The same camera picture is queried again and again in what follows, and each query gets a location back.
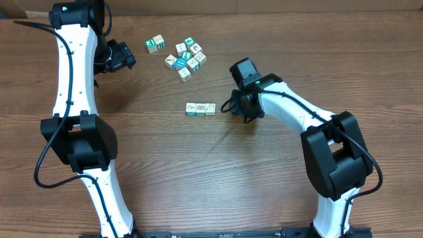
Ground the plain wooden block upper middle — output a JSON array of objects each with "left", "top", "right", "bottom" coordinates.
[{"left": 175, "top": 43, "right": 186, "bottom": 57}]

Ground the wooden block brown picture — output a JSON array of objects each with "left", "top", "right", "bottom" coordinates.
[{"left": 194, "top": 52, "right": 206, "bottom": 66}]

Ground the wooden block blue edge lowest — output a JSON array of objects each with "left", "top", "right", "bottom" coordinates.
[{"left": 186, "top": 102, "right": 196, "bottom": 116}]

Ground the wooden block green edge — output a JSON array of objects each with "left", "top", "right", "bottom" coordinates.
[{"left": 196, "top": 103, "right": 206, "bottom": 116}]

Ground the green letter wooden block centre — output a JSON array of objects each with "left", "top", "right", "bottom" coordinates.
[{"left": 181, "top": 51, "right": 192, "bottom": 60}]

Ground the wooden block pencil picture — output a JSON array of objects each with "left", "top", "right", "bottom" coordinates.
[{"left": 165, "top": 54, "right": 177, "bottom": 70}]

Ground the brown cardboard backdrop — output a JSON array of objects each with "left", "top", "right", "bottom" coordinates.
[{"left": 0, "top": 0, "right": 423, "bottom": 19}]

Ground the plain wooden block lower middle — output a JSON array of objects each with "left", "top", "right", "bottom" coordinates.
[{"left": 178, "top": 67, "right": 192, "bottom": 82}]

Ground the plain wooden block centre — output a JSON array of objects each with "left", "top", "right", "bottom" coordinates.
[{"left": 186, "top": 58, "right": 200, "bottom": 73}]

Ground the blue-top wooden block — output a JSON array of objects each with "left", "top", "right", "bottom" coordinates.
[{"left": 174, "top": 58, "right": 187, "bottom": 70}]

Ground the plain wooden block green side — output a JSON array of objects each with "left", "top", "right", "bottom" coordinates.
[{"left": 153, "top": 34, "right": 166, "bottom": 50}]

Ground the wooden block animal picture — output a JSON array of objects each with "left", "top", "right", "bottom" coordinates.
[{"left": 189, "top": 43, "right": 202, "bottom": 55}]

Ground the green-top wooden block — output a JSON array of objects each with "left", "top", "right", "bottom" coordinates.
[
  {"left": 184, "top": 36, "right": 196, "bottom": 48},
  {"left": 205, "top": 103, "right": 215, "bottom": 116},
  {"left": 145, "top": 38, "right": 158, "bottom": 54}
]

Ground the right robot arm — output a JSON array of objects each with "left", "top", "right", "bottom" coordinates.
[{"left": 221, "top": 58, "right": 375, "bottom": 237}]

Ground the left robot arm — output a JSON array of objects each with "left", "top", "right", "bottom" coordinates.
[{"left": 40, "top": 1, "right": 137, "bottom": 237}]

